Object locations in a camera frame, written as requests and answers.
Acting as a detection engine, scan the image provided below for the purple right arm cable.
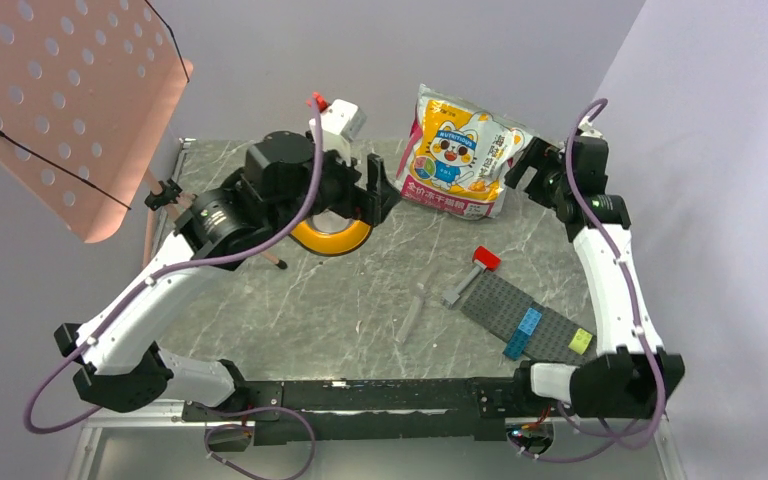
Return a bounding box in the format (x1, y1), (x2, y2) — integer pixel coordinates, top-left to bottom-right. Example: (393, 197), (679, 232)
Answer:
(506, 99), (669, 464)

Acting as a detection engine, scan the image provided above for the pink perforated music stand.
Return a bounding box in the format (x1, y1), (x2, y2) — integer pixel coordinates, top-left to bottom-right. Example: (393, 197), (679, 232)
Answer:
(0, 0), (289, 272)

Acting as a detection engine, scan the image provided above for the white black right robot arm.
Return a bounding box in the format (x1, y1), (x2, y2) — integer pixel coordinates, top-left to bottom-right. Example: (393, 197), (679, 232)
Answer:
(505, 135), (685, 419)

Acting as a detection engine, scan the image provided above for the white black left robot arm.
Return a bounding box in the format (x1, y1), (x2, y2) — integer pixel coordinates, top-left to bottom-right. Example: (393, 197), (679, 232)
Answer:
(55, 131), (400, 420)

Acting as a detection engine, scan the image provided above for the yellow-green lego brick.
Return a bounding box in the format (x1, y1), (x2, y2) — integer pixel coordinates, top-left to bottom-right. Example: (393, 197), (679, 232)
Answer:
(568, 328), (594, 355)

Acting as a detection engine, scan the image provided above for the yellow double pet bowl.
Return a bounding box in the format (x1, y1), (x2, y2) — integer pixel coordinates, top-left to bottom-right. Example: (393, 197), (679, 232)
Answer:
(290, 211), (373, 257)

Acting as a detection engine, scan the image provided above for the aluminium frame rail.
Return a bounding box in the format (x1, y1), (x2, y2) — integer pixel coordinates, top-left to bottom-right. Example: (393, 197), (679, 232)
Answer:
(67, 402), (686, 479)

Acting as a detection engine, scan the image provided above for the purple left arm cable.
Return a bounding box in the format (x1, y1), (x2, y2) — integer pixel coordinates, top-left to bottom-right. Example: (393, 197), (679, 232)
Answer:
(23, 92), (326, 436)

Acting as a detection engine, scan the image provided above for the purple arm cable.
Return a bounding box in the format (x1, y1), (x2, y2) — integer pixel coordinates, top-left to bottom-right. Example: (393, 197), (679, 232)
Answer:
(506, 99), (669, 464)
(23, 92), (326, 436)

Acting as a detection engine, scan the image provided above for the grey lego baseplate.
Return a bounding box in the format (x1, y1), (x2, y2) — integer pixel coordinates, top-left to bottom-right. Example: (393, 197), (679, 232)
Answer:
(460, 272), (597, 366)

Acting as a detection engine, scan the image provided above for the cat food bag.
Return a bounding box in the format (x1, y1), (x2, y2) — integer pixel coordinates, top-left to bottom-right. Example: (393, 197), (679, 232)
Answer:
(395, 84), (536, 220)

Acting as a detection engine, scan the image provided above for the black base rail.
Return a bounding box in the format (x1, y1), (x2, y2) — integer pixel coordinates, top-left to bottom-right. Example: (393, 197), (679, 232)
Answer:
(182, 377), (555, 446)

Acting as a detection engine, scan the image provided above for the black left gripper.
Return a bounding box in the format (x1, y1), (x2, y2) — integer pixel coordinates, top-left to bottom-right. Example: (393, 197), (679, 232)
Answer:
(269, 134), (402, 235)

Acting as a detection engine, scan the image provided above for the blue lego brick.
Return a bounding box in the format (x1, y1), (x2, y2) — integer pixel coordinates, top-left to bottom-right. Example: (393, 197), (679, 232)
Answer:
(502, 308), (542, 360)

